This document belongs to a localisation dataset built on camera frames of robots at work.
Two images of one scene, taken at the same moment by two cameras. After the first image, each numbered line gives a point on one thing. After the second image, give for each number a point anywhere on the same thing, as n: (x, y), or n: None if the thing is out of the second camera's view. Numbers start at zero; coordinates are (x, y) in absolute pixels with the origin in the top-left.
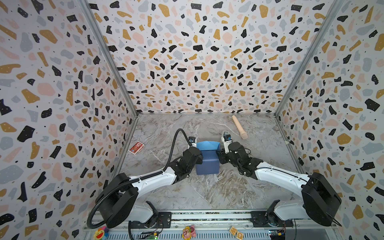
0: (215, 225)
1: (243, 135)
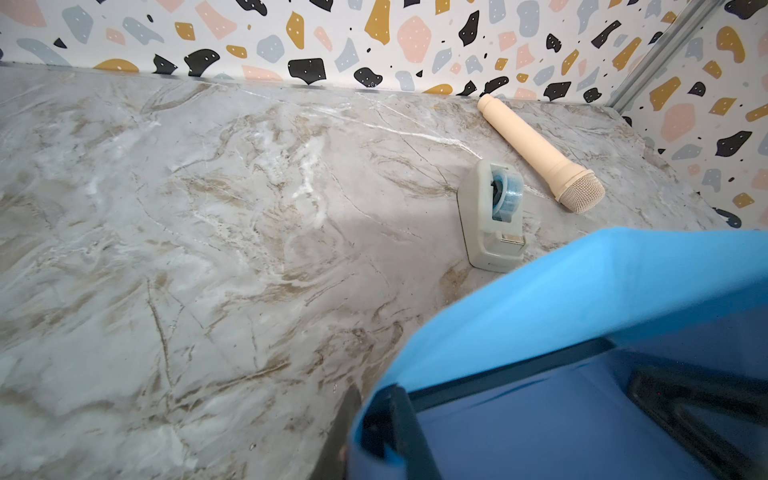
0: None
1: (578, 188)
